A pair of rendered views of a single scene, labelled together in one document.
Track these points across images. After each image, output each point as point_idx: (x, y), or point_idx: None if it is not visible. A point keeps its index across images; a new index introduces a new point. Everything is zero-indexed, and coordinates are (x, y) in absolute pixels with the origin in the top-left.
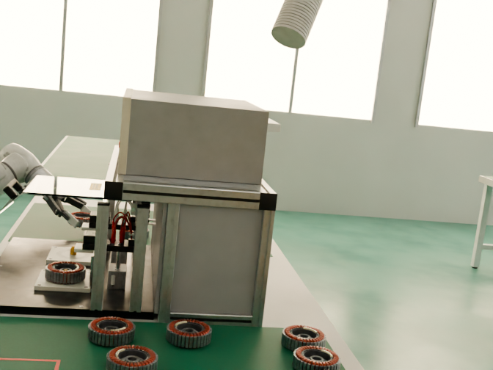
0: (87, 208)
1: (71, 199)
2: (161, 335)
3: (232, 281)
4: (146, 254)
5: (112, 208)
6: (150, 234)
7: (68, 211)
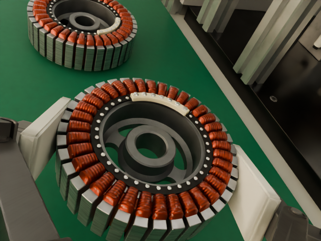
0: (50, 122)
1: (50, 224)
2: None
3: None
4: (252, 16)
5: None
6: (20, 6)
7: (263, 184)
